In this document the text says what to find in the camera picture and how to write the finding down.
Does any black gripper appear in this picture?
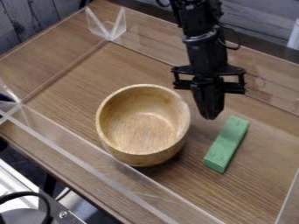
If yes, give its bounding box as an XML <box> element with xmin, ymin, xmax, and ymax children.
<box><xmin>172</xmin><ymin>29</ymin><xmax>246</xmax><ymax>120</ymax></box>

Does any green rectangular block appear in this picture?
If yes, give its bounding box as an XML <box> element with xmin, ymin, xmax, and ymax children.
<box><xmin>203</xmin><ymin>115</ymin><xmax>250</xmax><ymax>173</ymax></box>

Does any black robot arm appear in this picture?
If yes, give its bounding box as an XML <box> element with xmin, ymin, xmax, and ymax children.
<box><xmin>155</xmin><ymin>0</ymin><xmax>247</xmax><ymax>120</ymax></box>

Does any brown wooden bowl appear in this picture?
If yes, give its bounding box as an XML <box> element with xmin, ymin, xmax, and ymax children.
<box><xmin>96</xmin><ymin>84</ymin><xmax>191</xmax><ymax>167</ymax></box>

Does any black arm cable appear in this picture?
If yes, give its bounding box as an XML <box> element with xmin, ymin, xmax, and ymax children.
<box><xmin>218</xmin><ymin>25</ymin><xmax>243</xmax><ymax>51</ymax></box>

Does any clear acrylic corner bracket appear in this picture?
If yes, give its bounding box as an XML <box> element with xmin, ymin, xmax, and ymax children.
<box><xmin>84</xmin><ymin>7</ymin><xmax>127</xmax><ymax>41</ymax></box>

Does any clear acrylic front wall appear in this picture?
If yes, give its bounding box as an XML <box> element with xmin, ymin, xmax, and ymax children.
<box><xmin>0</xmin><ymin>81</ymin><xmax>227</xmax><ymax>224</ymax></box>

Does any grey metal base plate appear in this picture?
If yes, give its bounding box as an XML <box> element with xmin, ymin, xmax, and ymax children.
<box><xmin>0</xmin><ymin>158</ymin><xmax>90</xmax><ymax>224</ymax></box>

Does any black cable loop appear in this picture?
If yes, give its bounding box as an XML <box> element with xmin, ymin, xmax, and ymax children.
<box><xmin>0</xmin><ymin>191</ymin><xmax>52</xmax><ymax>224</ymax></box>

